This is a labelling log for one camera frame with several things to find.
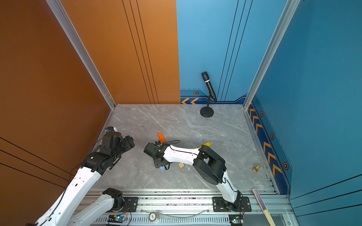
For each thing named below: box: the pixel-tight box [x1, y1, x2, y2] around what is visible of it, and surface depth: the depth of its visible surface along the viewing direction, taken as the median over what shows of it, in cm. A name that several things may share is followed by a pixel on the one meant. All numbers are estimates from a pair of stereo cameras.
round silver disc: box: [148, 211, 157, 222], surface depth 67 cm
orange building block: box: [157, 132, 166, 144], surface depth 102 cm
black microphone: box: [201, 71, 217, 103], surface depth 100 cm
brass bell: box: [252, 163, 262, 173], surface depth 86 cm
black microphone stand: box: [199, 95, 214, 118], surface depth 118 cm
